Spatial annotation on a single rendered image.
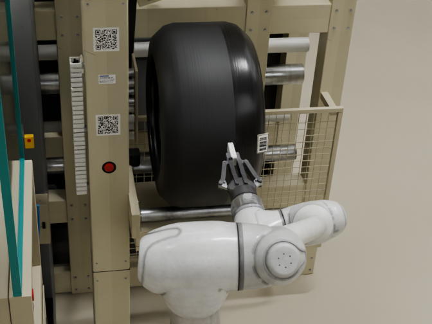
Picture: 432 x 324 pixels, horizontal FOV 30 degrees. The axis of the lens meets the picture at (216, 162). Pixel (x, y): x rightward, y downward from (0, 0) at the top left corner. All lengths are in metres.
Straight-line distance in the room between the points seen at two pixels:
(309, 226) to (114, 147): 0.87
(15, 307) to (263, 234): 0.64
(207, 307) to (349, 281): 2.35
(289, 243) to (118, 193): 1.27
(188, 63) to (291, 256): 1.04
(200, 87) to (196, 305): 0.95
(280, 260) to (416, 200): 3.05
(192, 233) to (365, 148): 3.40
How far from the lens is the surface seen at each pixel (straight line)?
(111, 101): 2.49
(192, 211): 2.67
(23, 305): 1.88
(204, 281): 1.51
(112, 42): 2.40
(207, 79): 2.37
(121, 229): 2.77
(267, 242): 1.49
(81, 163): 2.61
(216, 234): 1.51
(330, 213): 2.09
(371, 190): 4.50
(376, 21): 6.57
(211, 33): 2.50
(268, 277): 1.49
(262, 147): 2.42
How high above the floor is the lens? 2.53
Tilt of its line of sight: 34 degrees down
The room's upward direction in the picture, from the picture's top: 4 degrees clockwise
